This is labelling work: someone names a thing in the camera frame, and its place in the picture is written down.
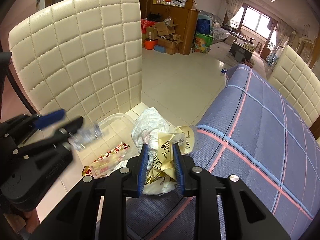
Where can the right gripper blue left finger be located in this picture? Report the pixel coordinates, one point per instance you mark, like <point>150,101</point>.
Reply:
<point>142,168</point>

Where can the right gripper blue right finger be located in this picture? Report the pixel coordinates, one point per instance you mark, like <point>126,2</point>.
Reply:
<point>179,168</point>

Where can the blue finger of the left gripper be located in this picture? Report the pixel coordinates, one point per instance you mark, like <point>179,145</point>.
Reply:
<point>62,135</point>
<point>44,121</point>

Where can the gold foil wrapper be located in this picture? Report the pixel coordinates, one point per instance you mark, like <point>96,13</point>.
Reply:
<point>163,161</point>

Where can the clear plastic blister tray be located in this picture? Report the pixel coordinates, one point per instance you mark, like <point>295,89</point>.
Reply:
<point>85,136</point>

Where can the white tissue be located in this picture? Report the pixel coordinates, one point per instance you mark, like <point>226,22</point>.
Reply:
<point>146,131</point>

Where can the red yellow patterned wrapper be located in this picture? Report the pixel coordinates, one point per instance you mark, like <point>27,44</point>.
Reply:
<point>106,162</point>

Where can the person's left hand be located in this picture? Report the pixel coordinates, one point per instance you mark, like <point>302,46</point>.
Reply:
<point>28,220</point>

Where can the cream quilted chair left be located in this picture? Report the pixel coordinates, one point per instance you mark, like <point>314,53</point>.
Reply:
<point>84,56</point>

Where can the cream quilted chair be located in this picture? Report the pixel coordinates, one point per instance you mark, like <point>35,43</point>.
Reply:
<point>297,83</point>
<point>84,56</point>

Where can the blue plaid tablecloth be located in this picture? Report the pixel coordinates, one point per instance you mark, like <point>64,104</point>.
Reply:
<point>250,130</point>

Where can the small blue can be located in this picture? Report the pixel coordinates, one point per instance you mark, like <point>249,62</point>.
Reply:
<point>224,71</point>

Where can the orange plastic bucket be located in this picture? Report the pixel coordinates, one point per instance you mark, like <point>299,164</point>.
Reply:
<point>150,44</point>

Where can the colourful woven bag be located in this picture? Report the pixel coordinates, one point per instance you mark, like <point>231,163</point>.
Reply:
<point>201,43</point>

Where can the dark coffee table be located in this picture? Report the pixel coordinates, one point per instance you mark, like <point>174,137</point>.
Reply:
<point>241,52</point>

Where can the pile of cardboard boxes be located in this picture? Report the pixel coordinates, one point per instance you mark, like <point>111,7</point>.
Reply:
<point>165,32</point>

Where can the grey sofa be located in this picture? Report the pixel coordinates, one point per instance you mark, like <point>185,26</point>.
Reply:
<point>218,33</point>

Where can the cream quilted chair far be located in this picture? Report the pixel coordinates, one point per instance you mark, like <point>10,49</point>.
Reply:
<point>297,83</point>

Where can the window with curtains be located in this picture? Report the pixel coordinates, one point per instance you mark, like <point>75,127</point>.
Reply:
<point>240,16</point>

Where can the wooden partition cabinet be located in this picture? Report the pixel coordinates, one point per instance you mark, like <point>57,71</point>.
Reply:
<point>185,18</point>

